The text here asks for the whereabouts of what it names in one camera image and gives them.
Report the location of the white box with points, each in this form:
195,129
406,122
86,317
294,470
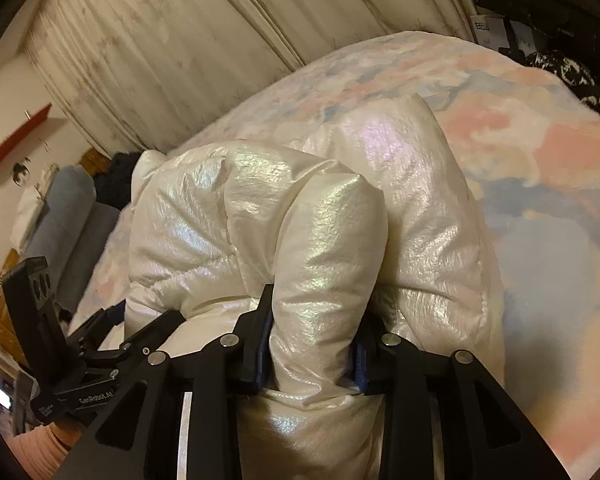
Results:
489,30

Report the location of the grey cushion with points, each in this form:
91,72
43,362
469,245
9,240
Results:
70,220

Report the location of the black and white patterned cloth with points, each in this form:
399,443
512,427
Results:
570,72

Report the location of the pastel printed blanket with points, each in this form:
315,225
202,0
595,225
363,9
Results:
555,185

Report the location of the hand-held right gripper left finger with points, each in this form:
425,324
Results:
261,357

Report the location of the red wall shelf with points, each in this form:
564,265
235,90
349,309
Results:
17,142

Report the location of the person's left forearm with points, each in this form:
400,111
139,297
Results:
40,452

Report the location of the beige curtain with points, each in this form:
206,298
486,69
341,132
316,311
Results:
205,35

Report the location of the white puffer jacket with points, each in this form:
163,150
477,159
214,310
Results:
300,210

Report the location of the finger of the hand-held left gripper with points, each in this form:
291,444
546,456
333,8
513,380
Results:
97,322
152,329

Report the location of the dark cloth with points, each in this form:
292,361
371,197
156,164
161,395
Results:
117,175

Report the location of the dark round wall sticker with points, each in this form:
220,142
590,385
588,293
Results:
22,175

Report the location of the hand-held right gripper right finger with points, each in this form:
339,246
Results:
360,366

